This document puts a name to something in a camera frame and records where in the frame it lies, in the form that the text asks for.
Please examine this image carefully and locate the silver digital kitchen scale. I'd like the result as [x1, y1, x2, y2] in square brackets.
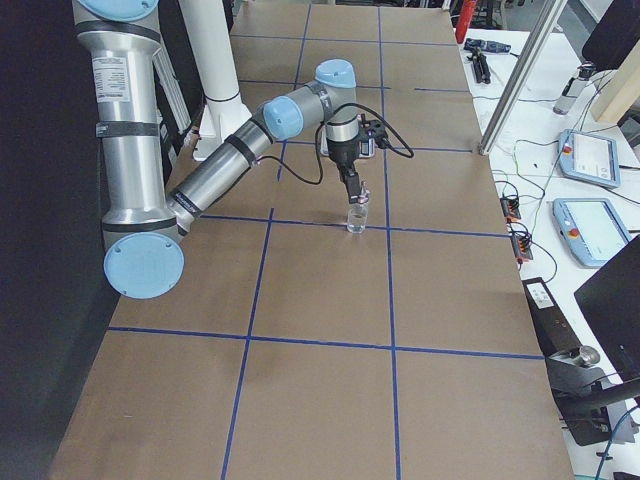
[320, 132, 376, 159]

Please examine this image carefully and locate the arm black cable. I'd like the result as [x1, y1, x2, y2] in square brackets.
[257, 102, 415, 185]

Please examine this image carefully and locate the glass sauce bottle metal cap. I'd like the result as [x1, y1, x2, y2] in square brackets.
[346, 181, 370, 234]

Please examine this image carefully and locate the aluminium frame post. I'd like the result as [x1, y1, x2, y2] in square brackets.
[479, 0, 567, 156]

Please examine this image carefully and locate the black monitor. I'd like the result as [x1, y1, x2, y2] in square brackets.
[574, 238, 640, 379]

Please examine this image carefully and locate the blue teach pendant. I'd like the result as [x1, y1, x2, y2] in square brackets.
[559, 129, 621, 189]
[552, 198, 632, 268]

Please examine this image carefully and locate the black folded tripod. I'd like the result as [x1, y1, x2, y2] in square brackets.
[468, 48, 491, 84]

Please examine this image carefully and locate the orange black adapter box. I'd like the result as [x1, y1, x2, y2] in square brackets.
[500, 196, 521, 223]

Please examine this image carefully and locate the near blue teach pendant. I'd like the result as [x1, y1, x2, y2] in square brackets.
[552, 198, 632, 268]

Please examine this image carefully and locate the far blue teach pendant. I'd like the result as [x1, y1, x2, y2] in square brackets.
[559, 129, 621, 189]

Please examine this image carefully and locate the red cylinder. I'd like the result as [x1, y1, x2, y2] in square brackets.
[455, 0, 477, 44]

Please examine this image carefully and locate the black box white label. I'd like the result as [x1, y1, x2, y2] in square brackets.
[522, 277, 582, 357]

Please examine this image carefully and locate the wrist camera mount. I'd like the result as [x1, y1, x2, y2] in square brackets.
[360, 113, 391, 149]

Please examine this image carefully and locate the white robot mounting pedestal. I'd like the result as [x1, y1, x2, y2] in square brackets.
[179, 0, 251, 161]

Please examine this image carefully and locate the black monitor stand base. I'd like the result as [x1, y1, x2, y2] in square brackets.
[545, 345, 639, 446]

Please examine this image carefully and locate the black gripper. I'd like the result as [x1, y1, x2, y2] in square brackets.
[327, 139, 361, 204]

